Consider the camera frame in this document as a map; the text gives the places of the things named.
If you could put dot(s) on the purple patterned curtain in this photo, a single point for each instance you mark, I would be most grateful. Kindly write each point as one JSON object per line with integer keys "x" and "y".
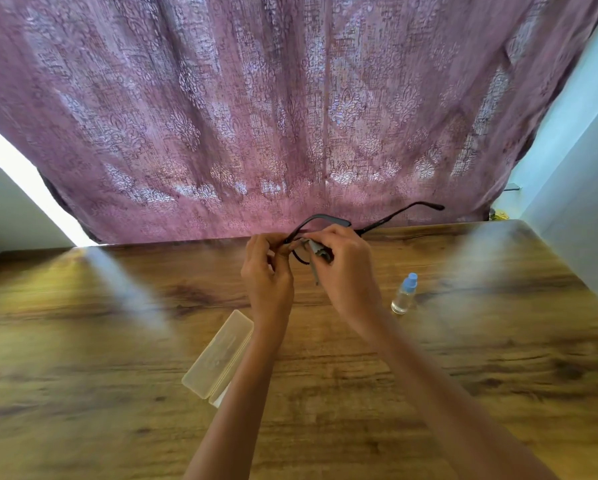
{"x": 289, "y": 104}

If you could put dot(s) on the person's left hand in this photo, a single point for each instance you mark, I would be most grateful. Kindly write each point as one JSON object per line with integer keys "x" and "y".
{"x": 266, "y": 284}

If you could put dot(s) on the grey cleaning cloth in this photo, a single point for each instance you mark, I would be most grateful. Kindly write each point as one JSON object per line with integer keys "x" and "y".
{"x": 315, "y": 254}

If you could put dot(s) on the person's left thumb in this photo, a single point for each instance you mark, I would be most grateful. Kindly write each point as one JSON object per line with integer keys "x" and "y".
{"x": 279, "y": 254}

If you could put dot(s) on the translucent plastic glasses case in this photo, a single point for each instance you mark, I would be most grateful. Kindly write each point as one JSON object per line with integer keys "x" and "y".
{"x": 219, "y": 357}

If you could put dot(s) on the person's right hand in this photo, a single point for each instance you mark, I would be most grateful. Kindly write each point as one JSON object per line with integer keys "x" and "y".
{"x": 346, "y": 274}

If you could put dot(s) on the clear spray bottle blue cap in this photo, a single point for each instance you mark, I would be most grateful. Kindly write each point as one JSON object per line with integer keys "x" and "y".
{"x": 405, "y": 295}

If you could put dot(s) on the person's right forearm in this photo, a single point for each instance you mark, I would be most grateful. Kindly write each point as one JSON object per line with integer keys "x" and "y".
{"x": 444, "y": 399}

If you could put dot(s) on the person's left forearm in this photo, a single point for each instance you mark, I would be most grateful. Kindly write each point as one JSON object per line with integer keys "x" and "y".
{"x": 234, "y": 404}

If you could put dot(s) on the black-framed eyeglasses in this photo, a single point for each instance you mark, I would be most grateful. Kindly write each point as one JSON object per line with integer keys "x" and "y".
{"x": 379, "y": 224}

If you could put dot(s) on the person's right fingers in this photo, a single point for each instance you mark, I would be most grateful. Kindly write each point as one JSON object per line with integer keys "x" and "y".
{"x": 324, "y": 239}

